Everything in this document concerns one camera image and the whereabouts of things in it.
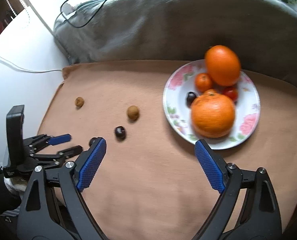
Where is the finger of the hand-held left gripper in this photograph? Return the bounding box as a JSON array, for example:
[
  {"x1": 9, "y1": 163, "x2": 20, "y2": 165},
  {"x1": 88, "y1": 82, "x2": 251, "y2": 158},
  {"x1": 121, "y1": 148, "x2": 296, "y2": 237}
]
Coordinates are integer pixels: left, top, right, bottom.
[
  {"x1": 24, "y1": 134, "x2": 72, "y2": 153},
  {"x1": 30, "y1": 145, "x2": 83, "y2": 168}
]

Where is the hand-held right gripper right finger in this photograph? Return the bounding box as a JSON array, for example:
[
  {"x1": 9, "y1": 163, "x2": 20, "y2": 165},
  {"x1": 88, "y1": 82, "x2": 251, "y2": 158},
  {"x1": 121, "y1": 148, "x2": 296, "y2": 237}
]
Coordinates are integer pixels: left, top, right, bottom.
[{"x1": 188, "y1": 139, "x2": 282, "y2": 240}]

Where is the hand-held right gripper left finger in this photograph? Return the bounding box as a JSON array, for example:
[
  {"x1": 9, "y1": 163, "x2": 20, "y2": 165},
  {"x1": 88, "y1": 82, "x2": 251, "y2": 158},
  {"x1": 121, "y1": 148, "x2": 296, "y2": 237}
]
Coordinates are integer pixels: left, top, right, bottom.
[{"x1": 17, "y1": 137, "x2": 109, "y2": 240}]

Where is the mandarin orange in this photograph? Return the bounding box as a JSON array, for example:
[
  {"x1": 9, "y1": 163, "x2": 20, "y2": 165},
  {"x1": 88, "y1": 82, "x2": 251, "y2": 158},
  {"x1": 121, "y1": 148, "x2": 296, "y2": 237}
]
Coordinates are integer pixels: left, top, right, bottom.
[
  {"x1": 190, "y1": 93, "x2": 236, "y2": 138},
  {"x1": 194, "y1": 72, "x2": 213, "y2": 93}
]

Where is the red cherry tomato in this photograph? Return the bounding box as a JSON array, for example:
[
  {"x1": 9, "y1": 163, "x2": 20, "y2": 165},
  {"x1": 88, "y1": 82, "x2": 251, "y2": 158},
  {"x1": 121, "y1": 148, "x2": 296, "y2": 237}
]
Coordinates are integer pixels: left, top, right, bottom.
[{"x1": 222, "y1": 86, "x2": 238, "y2": 102}]

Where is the floral white plate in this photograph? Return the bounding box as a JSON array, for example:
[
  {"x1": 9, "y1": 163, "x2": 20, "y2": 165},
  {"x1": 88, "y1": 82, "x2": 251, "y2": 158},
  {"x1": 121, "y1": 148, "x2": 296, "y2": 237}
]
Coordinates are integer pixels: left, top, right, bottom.
[{"x1": 163, "y1": 59, "x2": 260, "y2": 150}]

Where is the large orange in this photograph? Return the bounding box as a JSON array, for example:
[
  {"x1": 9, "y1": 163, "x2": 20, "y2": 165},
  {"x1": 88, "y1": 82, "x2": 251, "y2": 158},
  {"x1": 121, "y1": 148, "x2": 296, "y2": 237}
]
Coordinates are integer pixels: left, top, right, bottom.
[{"x1": 205, "y1": 45, "x2": 241, "y2": 87}]

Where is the tan cloth mat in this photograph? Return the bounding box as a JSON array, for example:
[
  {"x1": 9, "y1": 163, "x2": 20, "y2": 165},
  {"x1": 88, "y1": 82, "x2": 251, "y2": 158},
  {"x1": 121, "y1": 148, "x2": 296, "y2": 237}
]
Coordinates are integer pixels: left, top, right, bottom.
[{"x1": 36, "y1": 59, "x2": 297, "y2": 240}]

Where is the white power adapter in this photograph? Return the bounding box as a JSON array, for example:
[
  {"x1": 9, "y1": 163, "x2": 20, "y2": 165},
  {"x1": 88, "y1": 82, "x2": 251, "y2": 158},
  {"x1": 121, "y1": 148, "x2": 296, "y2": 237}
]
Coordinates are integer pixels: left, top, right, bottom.
[{"x1": 63, "y1": 1, "x2": 82, "y2": 15}]

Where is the grey cushion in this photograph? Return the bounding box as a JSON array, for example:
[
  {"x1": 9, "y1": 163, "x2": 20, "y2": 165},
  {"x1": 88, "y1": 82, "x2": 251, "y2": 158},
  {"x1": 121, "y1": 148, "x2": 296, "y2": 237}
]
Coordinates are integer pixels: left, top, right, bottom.
[{"x1": 54, "y1": 0, "x2": 297, "y2": 93}]

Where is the white cable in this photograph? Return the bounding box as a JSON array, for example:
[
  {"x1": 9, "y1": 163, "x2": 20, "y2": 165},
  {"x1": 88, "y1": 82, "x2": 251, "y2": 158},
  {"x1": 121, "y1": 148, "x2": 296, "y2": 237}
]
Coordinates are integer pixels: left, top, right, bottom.
[{"x1": 0, "y1": 47, "x2": 64, "y2": 73}]

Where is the black cable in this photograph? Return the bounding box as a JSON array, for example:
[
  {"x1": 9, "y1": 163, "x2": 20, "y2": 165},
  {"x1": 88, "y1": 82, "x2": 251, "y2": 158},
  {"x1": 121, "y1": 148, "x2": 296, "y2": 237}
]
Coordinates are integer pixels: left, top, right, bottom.
[{"x1": 61, "y1": 0, "x2": 123, "y2": 28}]

